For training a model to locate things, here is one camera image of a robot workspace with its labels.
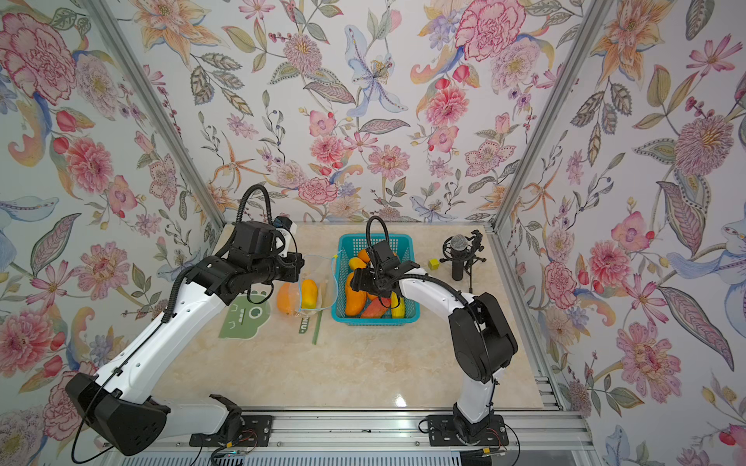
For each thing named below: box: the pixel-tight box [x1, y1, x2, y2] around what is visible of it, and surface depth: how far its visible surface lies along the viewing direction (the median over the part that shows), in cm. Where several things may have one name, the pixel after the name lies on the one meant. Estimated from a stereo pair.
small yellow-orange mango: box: [348, 257, 367, 271], surface depth 106 cm
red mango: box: [361, 296, 392, 319], surface depth 93 cm
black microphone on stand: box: [439, 229, 487, 295], surface depth 94 cm
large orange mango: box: [345, 271, 370, 317], surface depth 95 cm
